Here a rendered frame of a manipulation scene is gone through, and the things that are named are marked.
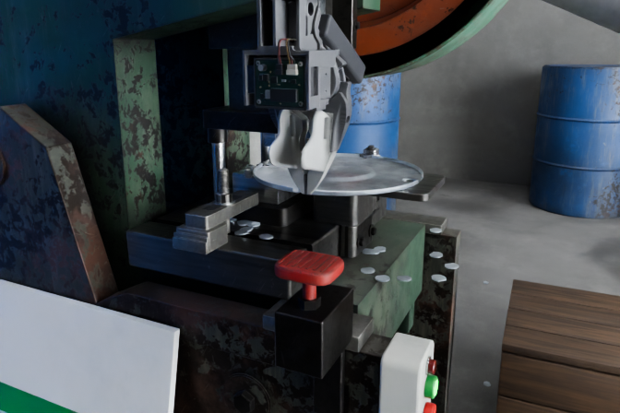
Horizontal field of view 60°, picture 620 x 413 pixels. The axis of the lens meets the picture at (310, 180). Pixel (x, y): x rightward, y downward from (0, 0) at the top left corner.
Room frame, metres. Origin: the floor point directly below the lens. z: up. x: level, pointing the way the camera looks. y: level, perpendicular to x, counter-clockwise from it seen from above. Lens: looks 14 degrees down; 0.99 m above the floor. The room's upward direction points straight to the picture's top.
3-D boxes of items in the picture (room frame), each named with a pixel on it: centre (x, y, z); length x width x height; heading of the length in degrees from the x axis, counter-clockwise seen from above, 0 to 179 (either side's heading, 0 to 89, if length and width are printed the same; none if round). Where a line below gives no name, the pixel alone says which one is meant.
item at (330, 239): (0.96, 0.07, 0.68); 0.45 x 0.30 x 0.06; 155
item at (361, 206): (0.89, -0.09, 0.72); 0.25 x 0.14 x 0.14; 65
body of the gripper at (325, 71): (0.54, 0.01, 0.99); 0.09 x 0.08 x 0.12; 153
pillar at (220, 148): (0.92, 0.16, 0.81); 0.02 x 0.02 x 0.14
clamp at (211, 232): (0.81, 0.14, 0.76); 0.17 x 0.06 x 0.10; 155
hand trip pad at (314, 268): (0.57, 0.00, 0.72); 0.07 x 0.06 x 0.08; 65
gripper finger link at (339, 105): (0.55, -0.02, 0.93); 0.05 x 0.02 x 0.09; 63
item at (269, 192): (0.96, 0.06, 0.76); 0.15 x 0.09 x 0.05; 155
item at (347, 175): (0.91, -0.05, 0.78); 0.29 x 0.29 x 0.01
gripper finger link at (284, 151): (0.55, 0.02, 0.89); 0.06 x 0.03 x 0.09; 153
